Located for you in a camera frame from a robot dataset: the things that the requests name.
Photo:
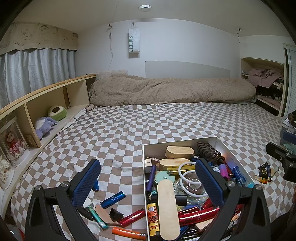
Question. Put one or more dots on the white cardboard box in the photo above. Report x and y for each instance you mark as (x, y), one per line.
(144, 183)

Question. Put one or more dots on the metallic red lighter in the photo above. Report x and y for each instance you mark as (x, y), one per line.
(131, 217)

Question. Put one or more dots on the wooden closet shelf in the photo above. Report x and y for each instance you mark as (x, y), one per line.
(261, 102)

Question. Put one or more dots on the hanging white paper bag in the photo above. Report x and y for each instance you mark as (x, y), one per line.
(134, 41)

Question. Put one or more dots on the slim black lighter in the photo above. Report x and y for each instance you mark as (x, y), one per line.
(84, 212)

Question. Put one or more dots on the black case with gold emblem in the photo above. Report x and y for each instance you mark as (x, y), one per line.
(263, 171)

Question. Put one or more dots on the boxed doll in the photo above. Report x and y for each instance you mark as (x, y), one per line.
(13, 143)

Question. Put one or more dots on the pink clothes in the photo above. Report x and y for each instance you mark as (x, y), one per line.
(263, 76)

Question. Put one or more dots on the orange clear lighter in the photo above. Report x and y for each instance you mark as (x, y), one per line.
(260, 179)

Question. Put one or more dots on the checkered bedsheet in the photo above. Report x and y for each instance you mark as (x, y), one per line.
(138, 125)

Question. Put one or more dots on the tan leather piece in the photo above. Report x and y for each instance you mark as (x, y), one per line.
(104, 214)

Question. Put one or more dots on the metallic blue lighter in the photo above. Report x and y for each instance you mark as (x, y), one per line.
(113, 199)

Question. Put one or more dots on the round ceiling light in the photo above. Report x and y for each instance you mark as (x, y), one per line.
(144, 7)

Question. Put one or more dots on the wooden bedside shelf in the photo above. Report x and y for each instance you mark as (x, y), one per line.
(46, 97)

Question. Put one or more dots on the teal round compact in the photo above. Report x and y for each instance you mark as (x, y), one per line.
(163, 177)

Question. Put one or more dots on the white slatted door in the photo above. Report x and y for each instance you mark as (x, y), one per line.
(291, 76)

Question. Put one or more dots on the purple plush toy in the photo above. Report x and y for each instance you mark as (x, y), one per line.
(45, 126)

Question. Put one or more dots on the green round plush toy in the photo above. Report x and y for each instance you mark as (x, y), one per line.
(57, 112)

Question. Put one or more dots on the square wooden card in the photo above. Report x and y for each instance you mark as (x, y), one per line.
(274, 172)

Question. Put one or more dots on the wooden oval box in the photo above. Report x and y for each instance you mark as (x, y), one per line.
(173, 163)
(179, 151)

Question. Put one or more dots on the teal lighter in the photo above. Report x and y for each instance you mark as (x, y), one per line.
(98, 216)

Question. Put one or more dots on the small blue lighter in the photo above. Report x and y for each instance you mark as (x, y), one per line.
(96, 186)

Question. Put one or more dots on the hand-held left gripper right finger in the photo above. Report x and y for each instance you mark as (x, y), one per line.
(208, 183)

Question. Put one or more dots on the beige printed valance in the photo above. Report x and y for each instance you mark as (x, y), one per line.
(39, 38)

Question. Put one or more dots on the person's dark clothing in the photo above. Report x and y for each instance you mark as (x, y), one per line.
(284, 227)

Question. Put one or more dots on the plain orange lighter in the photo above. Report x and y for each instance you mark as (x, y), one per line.
(128, 233)

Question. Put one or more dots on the rolled beige cloth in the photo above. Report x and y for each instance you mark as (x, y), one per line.
(89, 107)

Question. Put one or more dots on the white lace ornament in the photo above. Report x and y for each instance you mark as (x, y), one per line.
(4, 169)

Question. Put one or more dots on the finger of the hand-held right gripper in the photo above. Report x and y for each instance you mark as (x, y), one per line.
(288, 137)
(276, 150)

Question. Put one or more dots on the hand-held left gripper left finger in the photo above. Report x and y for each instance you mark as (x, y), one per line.
(86, 183)

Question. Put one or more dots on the beige duvet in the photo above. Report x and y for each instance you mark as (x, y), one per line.
(173, 90)

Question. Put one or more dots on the flat wooden stick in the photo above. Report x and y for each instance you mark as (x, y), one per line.
(167, 208)

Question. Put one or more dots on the small black cap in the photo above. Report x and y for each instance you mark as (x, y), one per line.
(115, 214)

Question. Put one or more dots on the grey curtain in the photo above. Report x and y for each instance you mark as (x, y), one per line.
(34, 71)

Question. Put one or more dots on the clear storage bin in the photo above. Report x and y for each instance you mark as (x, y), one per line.
(286, 126)

